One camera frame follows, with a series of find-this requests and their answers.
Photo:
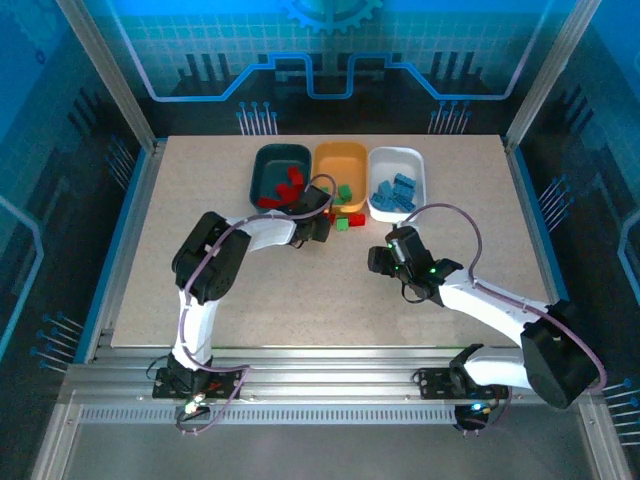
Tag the long red lego brick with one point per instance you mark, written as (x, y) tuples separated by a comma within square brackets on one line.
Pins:
[(270, 202)]

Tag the small blue lego brick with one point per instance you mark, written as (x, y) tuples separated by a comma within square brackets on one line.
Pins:
[(384, 190)]

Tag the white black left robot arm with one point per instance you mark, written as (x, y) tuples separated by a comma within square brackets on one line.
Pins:
[(260, 232)]

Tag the small green lego brick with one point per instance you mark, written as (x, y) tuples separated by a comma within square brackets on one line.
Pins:
[(342, 224)]

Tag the orange plastic container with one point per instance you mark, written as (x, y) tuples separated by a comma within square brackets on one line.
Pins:
[(340, 165)]

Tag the dark teal plastic container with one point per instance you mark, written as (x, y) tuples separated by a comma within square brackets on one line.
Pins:
[(272, 165)]

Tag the white plastic container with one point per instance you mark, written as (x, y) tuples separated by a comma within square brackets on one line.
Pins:
[(395, 160)]

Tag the aluminium front beam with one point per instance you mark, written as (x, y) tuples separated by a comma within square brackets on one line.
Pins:
[(325, 375)]

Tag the small circuit board with LEDs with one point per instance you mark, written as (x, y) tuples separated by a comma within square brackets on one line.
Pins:
[(194, 403), (479, 407)]

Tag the aluminium side rail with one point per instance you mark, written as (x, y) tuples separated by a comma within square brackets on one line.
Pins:
[(525, 200), (146, 190)]

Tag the aluminium frame post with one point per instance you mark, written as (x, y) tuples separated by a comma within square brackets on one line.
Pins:
[(550, 75), (107, 75)]

